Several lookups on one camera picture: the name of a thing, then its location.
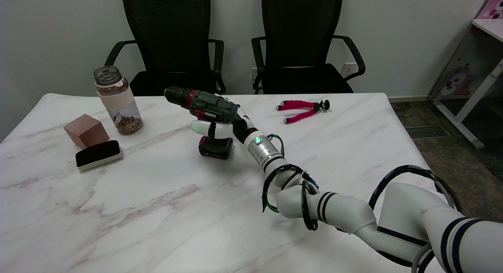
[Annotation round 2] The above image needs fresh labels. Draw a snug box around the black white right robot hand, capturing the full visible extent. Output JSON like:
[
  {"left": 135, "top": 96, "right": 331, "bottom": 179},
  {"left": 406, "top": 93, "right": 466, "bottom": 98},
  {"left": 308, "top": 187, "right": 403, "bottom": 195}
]
[{"left": 189, "top": 105, "right": 260, "bottom": 145}]

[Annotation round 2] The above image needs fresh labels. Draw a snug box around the black mesh office chair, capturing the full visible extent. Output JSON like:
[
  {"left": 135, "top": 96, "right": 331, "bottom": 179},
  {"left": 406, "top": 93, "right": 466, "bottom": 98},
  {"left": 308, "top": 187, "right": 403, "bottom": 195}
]
[
  {"left": 251, "top": 0, "right": 366, "bottom": 95},
  {"left": 104, "top": 0, "right": 226, "bottom": 97}
]

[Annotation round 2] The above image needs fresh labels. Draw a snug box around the black white board eraser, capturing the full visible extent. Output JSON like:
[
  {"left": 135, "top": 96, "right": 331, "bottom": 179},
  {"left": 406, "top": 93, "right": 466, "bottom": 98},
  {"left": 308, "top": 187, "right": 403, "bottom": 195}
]
[{"left": 75, "top": 140, "right": 123, "bottom": 172}]

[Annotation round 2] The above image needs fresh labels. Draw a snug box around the clear bottle with nuts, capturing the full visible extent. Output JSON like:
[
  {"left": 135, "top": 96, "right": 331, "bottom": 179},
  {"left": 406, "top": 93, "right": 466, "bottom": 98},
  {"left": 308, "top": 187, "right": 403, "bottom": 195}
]
[{"left": 93, "top": 66, "right": 144, "bottom": 136}]

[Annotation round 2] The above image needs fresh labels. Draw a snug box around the black elbow cable loop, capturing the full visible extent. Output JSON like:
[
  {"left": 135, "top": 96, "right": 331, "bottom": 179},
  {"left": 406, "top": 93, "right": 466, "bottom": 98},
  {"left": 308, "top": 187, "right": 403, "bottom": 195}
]
[{"left": 368, "top": 165, "right": 464, "bottom": 214}]

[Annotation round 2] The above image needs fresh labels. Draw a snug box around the brown wooden cube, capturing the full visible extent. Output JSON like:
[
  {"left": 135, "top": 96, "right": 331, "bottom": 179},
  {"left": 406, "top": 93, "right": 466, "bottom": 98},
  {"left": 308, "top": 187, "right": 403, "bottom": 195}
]
[{"left": 63, "top": 114, "right": 110, "bottom": 149}]

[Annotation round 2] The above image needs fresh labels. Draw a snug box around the white desk with owl panel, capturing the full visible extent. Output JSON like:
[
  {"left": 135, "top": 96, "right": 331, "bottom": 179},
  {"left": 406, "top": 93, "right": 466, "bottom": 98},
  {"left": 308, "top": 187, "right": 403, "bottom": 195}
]
[{"left": 428, "top": 18, "right": 503, "bottom": 149}]

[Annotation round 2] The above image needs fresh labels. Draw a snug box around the green black power screwdriver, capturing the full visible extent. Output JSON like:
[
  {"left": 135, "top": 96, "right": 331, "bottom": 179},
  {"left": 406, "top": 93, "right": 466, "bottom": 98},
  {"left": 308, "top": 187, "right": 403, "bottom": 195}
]
[{"left": 164, "top": 86, "right": 240, "bottom": 160}]

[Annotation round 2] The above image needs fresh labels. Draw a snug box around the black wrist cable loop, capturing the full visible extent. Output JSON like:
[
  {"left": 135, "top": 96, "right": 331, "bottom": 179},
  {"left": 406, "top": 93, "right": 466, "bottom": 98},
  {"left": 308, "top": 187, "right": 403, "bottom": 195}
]
[{"left": 261, "top": 134, "right": 320, "bottom": 231}]

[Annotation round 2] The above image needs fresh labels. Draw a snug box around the pink cartoon box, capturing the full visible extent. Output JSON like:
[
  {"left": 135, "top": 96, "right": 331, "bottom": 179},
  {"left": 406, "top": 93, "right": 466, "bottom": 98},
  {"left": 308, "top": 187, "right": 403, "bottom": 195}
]
[{"left": 476, "top": 0, "right": 503, "bottom": 19}]

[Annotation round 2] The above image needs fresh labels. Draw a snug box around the dark floor vent grille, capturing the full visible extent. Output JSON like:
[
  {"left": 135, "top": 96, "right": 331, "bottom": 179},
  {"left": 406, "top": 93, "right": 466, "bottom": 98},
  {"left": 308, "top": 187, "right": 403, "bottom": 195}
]
[{"left": 404, "top": 125, "right": 449, "bottom": 139}]

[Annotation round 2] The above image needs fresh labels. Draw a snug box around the pink flexible mini tripod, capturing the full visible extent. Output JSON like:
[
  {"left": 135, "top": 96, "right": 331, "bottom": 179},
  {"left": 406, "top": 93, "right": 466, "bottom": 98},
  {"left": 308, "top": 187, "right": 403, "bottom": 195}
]
[{"left": 275, "top": 99, "right": 330, "bottom": 125}]

